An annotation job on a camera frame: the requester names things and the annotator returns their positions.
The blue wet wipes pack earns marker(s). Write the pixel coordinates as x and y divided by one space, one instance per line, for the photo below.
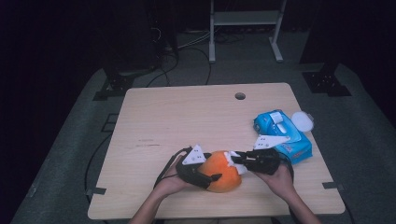
292 147

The orange plush toy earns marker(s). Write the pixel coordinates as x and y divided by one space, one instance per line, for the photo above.
224 177

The clear round plastic lid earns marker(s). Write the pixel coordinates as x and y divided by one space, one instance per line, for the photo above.
302 121

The white wet wipe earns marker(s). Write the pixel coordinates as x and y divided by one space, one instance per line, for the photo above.
241 169

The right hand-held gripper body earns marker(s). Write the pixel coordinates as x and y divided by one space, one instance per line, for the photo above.
264 162

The person's left hand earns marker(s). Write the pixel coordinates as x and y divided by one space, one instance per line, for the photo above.
171 183

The white metal stand frame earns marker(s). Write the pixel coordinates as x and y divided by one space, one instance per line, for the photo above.
246 17

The grey tape strip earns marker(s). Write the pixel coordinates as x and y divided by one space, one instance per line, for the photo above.
96 191
333 185

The black stand base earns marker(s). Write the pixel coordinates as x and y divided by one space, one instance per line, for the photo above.
327 82
116 84

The person's right hand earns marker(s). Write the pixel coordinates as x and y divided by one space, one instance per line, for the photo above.
280 180

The black floor tape outline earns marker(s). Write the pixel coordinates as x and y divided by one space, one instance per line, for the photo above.
109 123

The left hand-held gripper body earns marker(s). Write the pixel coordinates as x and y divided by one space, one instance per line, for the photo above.
194 157

